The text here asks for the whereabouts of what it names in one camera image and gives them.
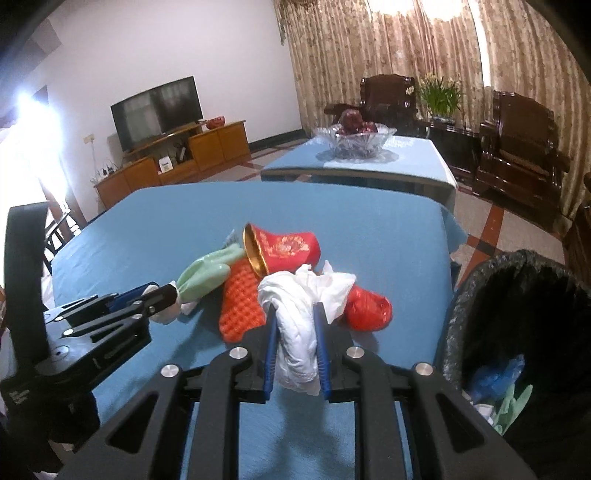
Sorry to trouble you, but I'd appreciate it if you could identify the wooden television cabinet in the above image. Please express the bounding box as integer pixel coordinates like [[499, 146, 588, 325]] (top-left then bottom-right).
[[93, 120, 251, 210]]

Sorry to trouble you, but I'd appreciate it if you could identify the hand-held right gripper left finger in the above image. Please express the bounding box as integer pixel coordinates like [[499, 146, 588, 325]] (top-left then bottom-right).
[[55, 302, 280, 480]]

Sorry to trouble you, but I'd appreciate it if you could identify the dark wooden sofa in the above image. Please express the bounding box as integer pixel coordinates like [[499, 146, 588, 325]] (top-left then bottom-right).
[[561, 171, 591, 287]]

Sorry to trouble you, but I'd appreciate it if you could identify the blue tablecloth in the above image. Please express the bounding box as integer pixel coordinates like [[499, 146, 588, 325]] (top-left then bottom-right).
[[50, 181, 467, 480]]

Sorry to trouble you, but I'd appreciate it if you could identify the potted flowering plant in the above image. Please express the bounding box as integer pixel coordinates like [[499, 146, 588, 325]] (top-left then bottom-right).
[[406, 73, 465, 123]]

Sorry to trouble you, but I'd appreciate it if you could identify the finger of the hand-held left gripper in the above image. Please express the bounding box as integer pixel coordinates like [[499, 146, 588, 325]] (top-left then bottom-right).
[[62, 285, 180, 340], [44, 286, 158, 326]]

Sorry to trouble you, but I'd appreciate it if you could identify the red plastic bag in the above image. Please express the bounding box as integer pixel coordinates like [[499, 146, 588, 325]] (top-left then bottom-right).
[[344, 284, 393, 332]]

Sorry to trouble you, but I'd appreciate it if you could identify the dark wooden side table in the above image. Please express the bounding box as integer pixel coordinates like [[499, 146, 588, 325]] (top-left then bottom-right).
[[418, 117, 481, 185]]

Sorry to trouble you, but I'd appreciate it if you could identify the black flat television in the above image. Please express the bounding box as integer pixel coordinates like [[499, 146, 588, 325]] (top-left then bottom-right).
[[111, 77, 204, 152]]

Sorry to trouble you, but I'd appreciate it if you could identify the dark wooden chair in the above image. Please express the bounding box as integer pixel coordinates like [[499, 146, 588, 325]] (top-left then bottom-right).
[[41, 208, 86, 273]]

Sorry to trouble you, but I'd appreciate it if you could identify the pale blue coffee table cloth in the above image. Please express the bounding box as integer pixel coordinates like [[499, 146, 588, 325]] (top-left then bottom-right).
[[261, 134, 460, 204]]

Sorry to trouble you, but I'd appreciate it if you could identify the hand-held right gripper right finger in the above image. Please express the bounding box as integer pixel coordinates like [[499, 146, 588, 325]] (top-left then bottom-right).
[[313, 302, 539, 480]]

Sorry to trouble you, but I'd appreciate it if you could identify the white tissue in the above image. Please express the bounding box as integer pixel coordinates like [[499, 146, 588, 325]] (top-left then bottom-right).
[[295, 261, 358, 324]]

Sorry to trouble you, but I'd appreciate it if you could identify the red paper cup gold inside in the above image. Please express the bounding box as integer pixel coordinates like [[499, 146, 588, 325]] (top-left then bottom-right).
[[242, 223, 321, 278]]

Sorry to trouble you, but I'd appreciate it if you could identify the black lined trash bin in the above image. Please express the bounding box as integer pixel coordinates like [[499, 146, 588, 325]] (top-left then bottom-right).
[[438, 249, 591, 444]]

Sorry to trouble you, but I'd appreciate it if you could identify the green rubber glove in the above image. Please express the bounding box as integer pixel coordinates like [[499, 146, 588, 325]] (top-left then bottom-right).
[[489, 383, 534, 435], [150, 242, 245, 326]]

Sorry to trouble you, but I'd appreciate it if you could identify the beige patterned curtain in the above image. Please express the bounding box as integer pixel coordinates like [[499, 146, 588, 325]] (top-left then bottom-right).
[[274, 0, 591, 222]]

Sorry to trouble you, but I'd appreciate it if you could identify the orange foam net sleeve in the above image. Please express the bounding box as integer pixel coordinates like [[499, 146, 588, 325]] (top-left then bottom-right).
[[218, 258, 271, 343]]

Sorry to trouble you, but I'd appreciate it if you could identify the white cloth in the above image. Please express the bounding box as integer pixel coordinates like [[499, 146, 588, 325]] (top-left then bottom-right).
[[257, 270, 324, 398]]

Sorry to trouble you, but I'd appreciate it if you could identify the large red apple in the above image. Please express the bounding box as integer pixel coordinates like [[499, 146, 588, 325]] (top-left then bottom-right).
[[339, 109, 365, 132]]

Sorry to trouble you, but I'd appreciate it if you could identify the glass fruit bowl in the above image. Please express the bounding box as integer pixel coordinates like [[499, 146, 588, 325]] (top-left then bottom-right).
[[311, 122, 398, 160]]

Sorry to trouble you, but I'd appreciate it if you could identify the dark wooden armchair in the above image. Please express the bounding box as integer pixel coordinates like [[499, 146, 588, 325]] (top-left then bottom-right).
[[473, 90, 573, 232], [324, 74, 423, 137]]

